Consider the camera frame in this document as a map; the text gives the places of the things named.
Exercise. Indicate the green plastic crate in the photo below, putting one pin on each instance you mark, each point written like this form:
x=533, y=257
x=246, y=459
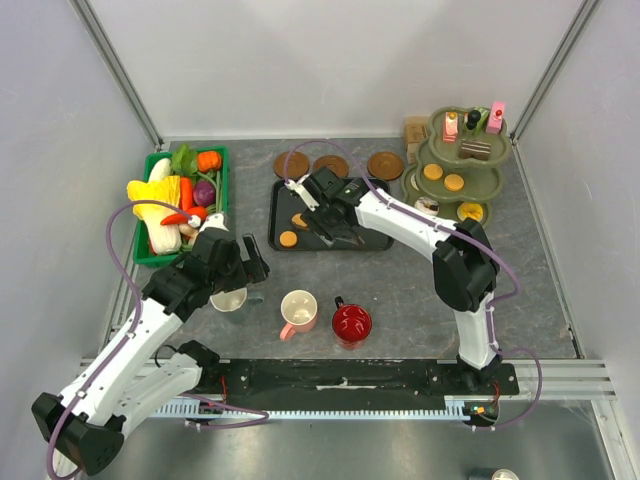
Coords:
x=158, y=246

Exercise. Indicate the white chocolate donut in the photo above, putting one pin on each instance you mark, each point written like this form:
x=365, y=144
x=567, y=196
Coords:
x=427, y=205

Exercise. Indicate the orange biscuit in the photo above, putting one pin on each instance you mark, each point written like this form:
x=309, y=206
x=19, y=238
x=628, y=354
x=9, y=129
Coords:
x=433, y=172
x=288, y=239
x=298, y=223
x=454, y=182

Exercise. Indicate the middle brown saucer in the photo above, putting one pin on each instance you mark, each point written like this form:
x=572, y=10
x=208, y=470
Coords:
x=337, y=164

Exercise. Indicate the white cable duct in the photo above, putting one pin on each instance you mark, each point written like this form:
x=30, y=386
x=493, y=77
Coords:
x=192, y=409

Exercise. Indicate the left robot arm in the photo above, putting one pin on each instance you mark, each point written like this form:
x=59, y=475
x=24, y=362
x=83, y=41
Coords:
x=90, y=419

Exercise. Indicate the chocolate layer cake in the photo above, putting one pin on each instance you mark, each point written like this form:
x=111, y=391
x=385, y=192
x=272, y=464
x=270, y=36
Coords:
x=474, y=149

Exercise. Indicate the grey blue mug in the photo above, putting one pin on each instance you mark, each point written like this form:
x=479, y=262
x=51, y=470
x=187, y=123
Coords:
x=236, y=305

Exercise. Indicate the purple toy onion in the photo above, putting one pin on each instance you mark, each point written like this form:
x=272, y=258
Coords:
x=204, y=193

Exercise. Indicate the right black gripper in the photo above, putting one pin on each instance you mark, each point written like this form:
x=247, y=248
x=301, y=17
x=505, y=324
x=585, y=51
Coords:
x=315, y=219

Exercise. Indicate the right brown saucer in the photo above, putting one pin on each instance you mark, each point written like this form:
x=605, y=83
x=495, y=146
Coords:
x=385, y=165

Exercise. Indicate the black baking tray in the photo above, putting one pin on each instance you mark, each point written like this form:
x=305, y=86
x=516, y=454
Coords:
x=284, y=206

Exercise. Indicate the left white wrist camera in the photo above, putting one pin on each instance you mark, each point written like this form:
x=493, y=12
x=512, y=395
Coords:
x=212, y=224

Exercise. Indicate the brown cardboard boxes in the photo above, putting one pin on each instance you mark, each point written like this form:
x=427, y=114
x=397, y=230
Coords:
x=415, y=131

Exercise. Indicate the pink cake with cherry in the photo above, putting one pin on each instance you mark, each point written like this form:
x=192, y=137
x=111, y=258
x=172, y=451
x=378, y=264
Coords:
x=495, y=119

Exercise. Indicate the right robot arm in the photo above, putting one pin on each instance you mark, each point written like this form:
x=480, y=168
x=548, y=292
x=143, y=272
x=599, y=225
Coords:
x=464, y=269

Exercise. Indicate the brown saucer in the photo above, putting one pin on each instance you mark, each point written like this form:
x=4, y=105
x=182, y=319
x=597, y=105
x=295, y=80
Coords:
x=297, y=166
x=337, y=164
x=385, y=165

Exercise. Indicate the green toy beans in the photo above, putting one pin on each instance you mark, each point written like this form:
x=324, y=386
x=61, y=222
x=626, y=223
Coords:
x=215, y=178

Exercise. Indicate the green three-tier stand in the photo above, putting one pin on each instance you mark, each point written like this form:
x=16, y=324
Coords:
x=483, y=179

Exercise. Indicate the metal tongs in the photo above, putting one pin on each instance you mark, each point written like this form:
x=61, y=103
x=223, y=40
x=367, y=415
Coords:
x=331, y=230

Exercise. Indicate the beige toy mushroom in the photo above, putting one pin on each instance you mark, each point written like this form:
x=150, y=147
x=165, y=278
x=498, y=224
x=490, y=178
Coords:
x=188, y=231

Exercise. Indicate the green white cake slice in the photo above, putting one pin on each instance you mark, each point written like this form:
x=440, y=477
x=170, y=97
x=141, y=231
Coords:
x=482, y=116

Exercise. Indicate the left brown saucer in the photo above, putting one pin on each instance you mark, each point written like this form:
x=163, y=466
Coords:
x=297, y=166

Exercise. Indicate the orange toy pumpkin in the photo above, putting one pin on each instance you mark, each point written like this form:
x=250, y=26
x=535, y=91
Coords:
x=209, y=161

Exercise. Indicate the lying orange toy carrot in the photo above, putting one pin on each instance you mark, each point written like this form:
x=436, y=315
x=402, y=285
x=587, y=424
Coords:
x=194, y=217

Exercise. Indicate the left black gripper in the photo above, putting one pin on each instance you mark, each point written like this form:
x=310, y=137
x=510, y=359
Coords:
x=253, y=270

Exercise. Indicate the yellow toy cabbage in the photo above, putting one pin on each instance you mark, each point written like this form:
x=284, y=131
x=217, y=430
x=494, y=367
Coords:
x=166, y=191

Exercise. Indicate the white toy radish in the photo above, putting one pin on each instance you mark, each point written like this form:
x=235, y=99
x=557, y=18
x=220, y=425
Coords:
x=160, y=171

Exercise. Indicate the red mug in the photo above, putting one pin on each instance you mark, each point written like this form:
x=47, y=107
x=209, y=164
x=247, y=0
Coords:
x=351, y=324

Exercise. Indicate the upright orange toy carrot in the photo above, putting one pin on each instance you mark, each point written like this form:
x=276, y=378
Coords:
x=186, y=193

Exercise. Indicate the pink striped cake slice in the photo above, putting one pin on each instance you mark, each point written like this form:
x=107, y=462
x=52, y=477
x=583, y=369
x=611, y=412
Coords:
x=450, y=127

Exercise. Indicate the yellow fruit tart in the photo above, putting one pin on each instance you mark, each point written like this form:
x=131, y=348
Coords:
x=471, y=210

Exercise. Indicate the pink mug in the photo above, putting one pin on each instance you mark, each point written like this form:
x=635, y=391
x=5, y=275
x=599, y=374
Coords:
x=299, y=309

